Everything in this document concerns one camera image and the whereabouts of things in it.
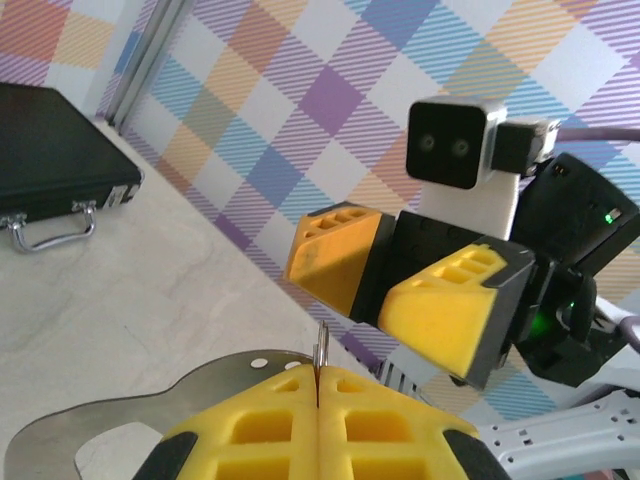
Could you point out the aluminium frame post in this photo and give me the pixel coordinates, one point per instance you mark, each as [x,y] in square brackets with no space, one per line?
[145,65]

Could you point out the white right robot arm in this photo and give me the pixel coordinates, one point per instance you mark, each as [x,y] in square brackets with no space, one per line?
[550,435]

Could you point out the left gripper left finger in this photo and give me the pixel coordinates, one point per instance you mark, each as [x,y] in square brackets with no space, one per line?
[260,430]

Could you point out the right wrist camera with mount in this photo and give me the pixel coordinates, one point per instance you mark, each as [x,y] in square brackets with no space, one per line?
[445,145]

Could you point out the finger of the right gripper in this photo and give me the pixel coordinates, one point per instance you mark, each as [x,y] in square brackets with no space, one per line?
[335,265]
[440,325]

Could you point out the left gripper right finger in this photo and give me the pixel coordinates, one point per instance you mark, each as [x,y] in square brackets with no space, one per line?
[380,430]

